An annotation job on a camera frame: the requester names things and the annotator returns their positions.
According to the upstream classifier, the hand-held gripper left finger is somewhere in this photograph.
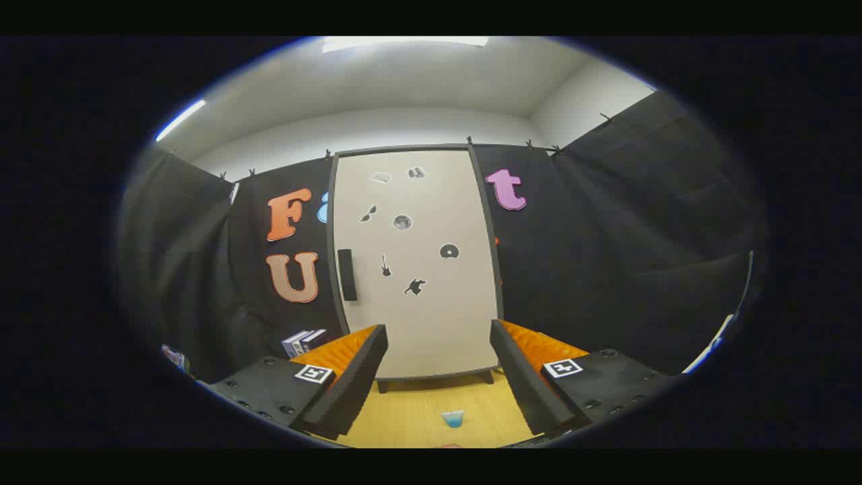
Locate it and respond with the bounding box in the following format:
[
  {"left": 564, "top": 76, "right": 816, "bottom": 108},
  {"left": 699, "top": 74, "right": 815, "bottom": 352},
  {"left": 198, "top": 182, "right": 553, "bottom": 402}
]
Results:
[{"left": 205, "top": 324, "right": 389, "bottom": 442}]

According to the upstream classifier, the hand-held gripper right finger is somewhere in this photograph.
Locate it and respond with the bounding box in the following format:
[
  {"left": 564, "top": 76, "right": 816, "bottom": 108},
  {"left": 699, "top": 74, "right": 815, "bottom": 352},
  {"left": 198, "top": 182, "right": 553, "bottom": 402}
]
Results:
[{"left": 490, "top": 319, "right": 674, "bottom": 437}]

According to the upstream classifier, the blue white book stack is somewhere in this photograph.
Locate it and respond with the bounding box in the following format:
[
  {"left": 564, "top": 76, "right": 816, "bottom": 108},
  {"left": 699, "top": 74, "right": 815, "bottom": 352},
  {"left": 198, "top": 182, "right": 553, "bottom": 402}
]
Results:
[{"left": 281, "top": 328, "right": 329, "bottom": 358}]

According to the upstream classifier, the grey cabinet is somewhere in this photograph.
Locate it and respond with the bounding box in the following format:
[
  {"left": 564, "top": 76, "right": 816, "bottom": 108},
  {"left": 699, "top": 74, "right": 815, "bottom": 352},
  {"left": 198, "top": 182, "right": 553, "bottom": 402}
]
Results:
[{"left": 327, "top": 143, "right": 504, "bottom": 394}]

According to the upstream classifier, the black backdrop cloth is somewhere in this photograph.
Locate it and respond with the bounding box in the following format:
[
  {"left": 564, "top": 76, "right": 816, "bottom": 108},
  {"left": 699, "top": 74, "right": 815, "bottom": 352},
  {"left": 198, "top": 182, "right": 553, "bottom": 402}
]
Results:
[{"left": 118, "top": 91, "right": 768, "bottom": 385}]

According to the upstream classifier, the small colourful object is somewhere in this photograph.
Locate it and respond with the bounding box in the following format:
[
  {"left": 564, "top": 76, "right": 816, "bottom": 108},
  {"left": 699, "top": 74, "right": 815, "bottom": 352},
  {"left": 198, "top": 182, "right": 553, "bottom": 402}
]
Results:
[{"left": 161, "top": 344, "right": 190, "bottom": 373}]

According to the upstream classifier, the white and blue stand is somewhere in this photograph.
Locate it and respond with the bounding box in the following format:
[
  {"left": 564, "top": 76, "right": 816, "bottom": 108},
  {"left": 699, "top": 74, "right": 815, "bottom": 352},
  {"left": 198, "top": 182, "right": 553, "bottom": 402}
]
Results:
[{"left": 682, "top": 251, "right": 756, "bottom": 375}]

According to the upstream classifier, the row of black cloth clips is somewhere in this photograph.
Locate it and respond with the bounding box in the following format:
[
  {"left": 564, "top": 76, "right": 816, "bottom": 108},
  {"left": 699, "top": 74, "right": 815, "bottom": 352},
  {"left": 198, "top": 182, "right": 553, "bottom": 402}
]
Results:
[{"left": 218, "top": 112, "right": 618, "bottom": 182}]

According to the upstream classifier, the ceiling light strip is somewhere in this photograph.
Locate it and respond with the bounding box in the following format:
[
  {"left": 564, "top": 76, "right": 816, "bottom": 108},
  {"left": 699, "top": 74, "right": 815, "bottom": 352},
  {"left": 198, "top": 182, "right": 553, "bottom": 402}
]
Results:
[{"left": 154, "top": 99, "right": 207, "bottom": 143}]

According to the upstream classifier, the ceiling light panel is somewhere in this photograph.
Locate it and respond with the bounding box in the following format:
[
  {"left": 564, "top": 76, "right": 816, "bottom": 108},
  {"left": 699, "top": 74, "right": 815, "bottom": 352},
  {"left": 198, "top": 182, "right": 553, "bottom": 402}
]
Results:
[{"left": 322, "top": 36, "right": 490, "bottom": 54}]

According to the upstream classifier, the black door handle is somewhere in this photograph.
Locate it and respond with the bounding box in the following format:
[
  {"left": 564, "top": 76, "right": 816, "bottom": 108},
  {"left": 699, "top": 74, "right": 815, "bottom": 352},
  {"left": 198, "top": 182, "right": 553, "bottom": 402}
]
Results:
[{"left": 337, "top": 249, "right": 358, "bottom": 302}]

